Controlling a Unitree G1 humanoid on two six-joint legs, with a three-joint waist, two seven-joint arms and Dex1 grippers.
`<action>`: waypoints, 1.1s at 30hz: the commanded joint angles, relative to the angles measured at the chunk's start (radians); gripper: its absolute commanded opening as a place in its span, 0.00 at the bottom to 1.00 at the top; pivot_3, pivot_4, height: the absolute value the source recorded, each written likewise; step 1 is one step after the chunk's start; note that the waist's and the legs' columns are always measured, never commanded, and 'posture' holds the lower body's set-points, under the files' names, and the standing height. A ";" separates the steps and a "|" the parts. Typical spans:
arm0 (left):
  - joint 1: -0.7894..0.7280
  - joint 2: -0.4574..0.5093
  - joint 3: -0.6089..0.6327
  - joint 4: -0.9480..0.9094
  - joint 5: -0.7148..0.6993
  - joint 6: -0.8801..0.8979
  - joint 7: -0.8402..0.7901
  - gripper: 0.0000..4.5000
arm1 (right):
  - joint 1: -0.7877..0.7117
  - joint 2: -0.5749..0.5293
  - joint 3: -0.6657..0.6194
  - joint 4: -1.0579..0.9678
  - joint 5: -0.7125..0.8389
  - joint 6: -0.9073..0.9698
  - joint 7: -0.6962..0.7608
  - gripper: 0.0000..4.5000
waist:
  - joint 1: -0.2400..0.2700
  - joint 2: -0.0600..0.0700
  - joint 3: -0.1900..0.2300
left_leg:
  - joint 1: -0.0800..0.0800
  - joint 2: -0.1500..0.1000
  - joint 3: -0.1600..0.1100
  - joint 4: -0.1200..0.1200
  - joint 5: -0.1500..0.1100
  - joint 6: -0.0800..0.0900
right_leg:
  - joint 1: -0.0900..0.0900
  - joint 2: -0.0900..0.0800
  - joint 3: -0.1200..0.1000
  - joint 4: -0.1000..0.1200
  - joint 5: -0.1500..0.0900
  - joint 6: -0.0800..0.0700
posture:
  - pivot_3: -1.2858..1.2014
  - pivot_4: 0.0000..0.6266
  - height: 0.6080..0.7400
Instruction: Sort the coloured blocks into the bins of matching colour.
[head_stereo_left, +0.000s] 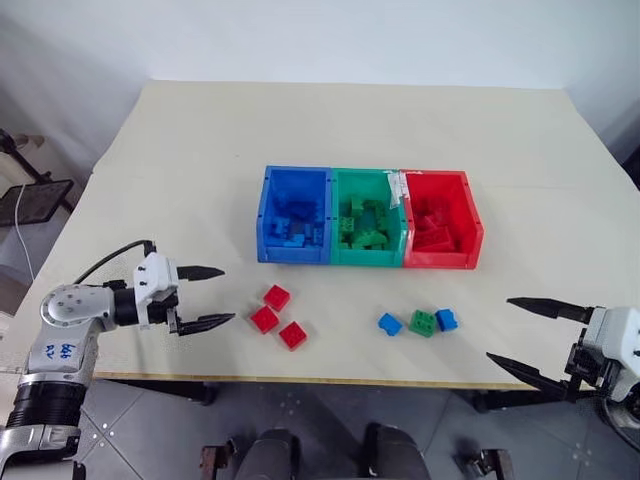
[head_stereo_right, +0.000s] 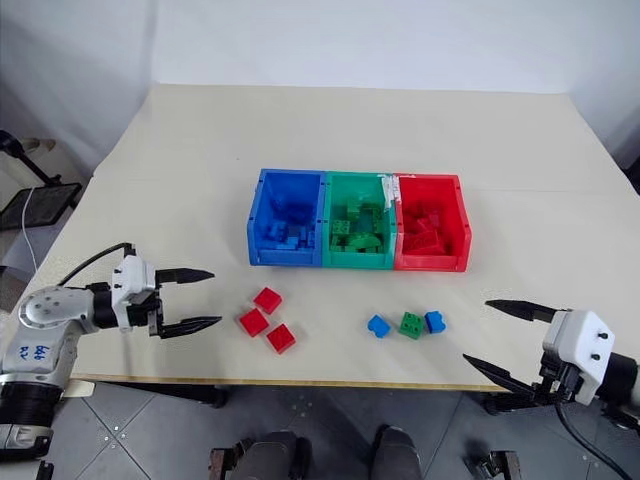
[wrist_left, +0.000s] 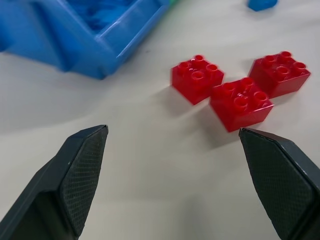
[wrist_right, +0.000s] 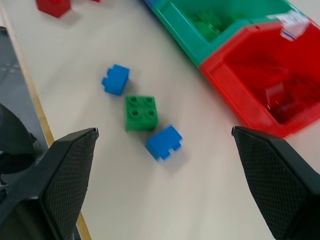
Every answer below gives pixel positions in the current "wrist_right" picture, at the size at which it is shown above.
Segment dark rounded robot body part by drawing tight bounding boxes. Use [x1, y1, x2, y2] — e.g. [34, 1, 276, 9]
[0, 102, 38, 186]

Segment green toy building block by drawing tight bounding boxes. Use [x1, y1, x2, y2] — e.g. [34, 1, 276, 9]
[124, 95, 159, 132]

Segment red plastic storage bin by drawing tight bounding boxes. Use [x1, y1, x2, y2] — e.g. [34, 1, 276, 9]
[199, 20, 320, 139]

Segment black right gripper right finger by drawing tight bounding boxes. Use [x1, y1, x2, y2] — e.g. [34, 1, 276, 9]
[231, 125, 320, 240]

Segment green blocks inside bin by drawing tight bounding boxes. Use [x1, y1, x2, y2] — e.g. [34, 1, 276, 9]
[189, 11, 232, 41]

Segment green plastic storage bin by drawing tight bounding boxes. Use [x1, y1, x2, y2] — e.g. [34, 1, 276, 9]
[149, 0, 311, 68]

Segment blue toy building block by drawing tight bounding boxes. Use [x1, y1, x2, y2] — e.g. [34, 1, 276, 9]
[145, 124, 184, 161]
[101, 63, 131, 96]

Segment red blocks inside bin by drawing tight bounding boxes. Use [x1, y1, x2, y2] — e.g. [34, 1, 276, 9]
[252, 69, 320, 125]

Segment white label sticker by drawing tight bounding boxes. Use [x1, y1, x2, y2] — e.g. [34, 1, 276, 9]
[266, 9, 311, 41]

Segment red toy building block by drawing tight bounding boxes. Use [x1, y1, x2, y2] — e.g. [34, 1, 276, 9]
[35, 0, 72, 19]

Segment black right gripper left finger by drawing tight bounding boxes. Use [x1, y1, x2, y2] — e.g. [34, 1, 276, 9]
[0, 127, 99, 240]

